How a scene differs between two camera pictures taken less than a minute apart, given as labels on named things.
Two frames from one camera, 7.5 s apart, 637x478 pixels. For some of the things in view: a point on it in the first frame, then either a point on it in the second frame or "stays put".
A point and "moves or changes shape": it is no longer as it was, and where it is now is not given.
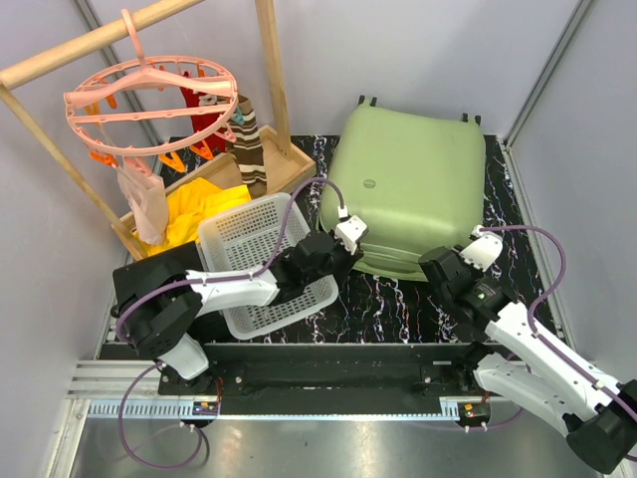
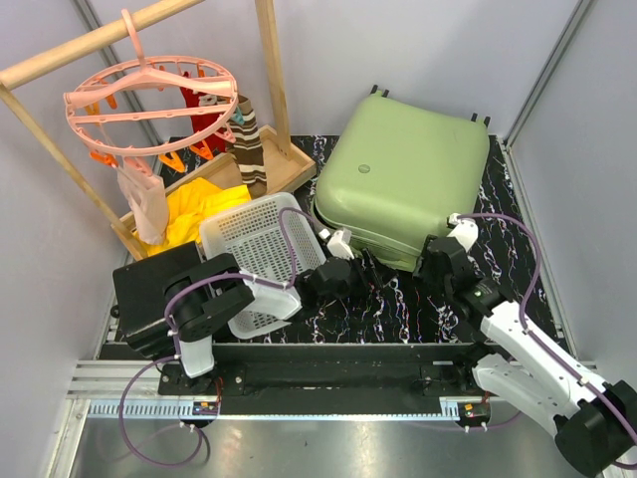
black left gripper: (348, 258) to (376, 273)
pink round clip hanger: (150, 104) stays put
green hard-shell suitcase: (416, 181) moves or changes shape
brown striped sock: (247, 148) stays put
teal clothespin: (238, 117) stays put
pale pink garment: (147, 191) stays put
